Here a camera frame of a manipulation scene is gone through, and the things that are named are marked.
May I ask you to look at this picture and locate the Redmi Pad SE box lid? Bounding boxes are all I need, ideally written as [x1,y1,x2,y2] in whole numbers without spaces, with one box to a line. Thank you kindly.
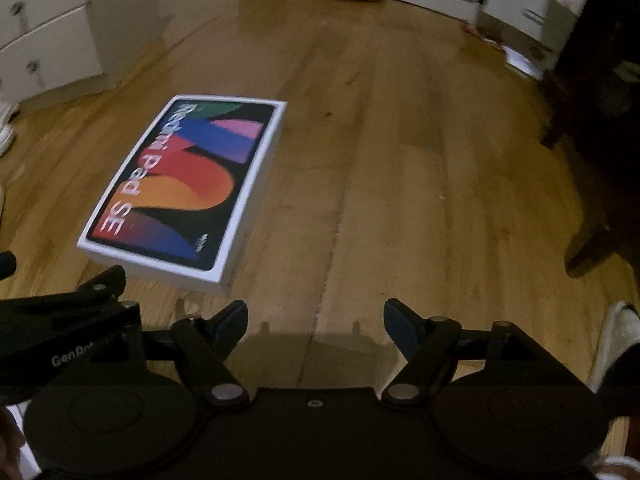
[77,94,286,296]

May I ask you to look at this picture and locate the white slipper foot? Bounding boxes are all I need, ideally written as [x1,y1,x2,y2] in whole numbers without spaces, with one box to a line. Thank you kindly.
[586,301,639,392]

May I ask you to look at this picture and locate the dark wooden chair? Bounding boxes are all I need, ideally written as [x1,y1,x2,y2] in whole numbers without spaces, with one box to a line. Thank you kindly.
[539,0,639,278]

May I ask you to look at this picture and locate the papers on floor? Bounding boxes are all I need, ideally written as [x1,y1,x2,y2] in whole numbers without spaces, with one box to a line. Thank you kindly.
[462,22,544,81]

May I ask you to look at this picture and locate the beige two-drawer cabinet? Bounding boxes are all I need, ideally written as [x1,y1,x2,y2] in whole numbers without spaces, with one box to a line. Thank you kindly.
[1,0,162,106]

